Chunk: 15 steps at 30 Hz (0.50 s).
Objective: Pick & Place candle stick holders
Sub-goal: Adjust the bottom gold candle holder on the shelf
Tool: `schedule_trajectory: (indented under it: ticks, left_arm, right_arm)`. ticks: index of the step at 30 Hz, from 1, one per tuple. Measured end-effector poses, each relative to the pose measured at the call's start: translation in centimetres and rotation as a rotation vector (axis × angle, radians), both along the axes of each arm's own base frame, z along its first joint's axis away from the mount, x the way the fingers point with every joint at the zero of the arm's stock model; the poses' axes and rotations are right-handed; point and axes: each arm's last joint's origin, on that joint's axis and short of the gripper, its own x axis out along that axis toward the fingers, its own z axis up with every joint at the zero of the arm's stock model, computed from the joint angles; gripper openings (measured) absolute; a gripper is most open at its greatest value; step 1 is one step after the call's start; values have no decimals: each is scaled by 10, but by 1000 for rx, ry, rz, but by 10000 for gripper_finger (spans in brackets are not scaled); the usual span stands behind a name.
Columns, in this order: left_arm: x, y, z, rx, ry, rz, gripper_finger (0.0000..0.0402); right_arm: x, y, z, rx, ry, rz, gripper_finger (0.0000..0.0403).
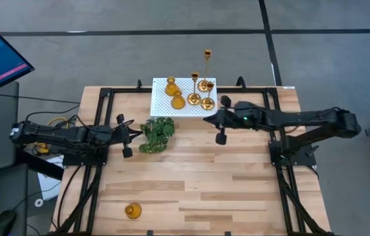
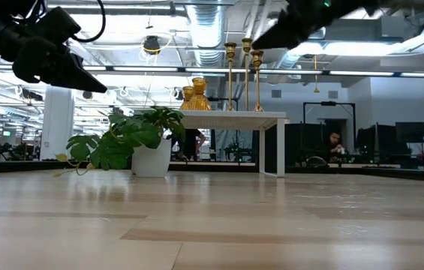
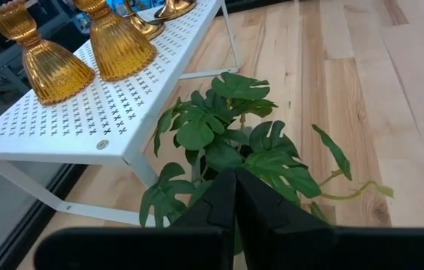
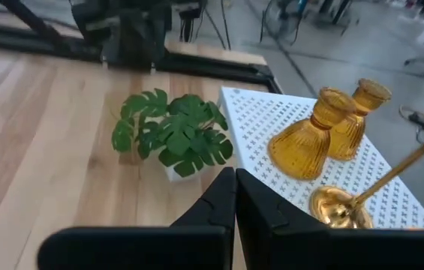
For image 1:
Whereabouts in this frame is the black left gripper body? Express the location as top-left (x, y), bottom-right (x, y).
top-left (110, 125), bottom-right (127, 146)

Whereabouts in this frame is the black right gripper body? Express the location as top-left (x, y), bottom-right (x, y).
top-left (227, 100), bottom-right (265, 131)

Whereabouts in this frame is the shortest gold candlestick holder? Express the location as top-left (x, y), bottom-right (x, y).
top-left (200, 81), bottom-right (216, 111)

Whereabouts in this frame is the tallest gold candlestick holder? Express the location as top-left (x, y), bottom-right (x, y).
top-left (196, 49), bottom-right (213, 93)

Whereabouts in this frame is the medium gold candlestick holder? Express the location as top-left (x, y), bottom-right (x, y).
top-left (186, 71), bottom-right (202, 106)

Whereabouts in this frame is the amber ribbed glass candle holder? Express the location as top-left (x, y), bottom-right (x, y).
top-left (170, 90), bottom-right (187, 110)
top-left (124, 202), bottom-right (143, 220)
top-left (164, 76), bottom-right (181, 97)

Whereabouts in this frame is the green plant in white pot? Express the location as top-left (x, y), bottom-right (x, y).
top-left (138, 117), bottom-right (176, 154)

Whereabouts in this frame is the white perforated metal shelf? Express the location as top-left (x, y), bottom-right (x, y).
top-left (149, 77), bottom-right (219, 119)

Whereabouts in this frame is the white paper sheet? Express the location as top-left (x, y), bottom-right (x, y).
top-left (37, 155), bottom-right (64, 201)

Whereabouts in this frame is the black computer mouse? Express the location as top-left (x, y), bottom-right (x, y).
top-left (0, 209), bottom-right (18, 236)

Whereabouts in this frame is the black aluminium rig frame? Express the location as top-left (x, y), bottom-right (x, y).
top-left (50, 78), bottom-right (333, 236)

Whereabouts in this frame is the yellow cable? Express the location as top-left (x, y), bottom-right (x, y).
top-left (46, 116), bottom-right (70, 132)

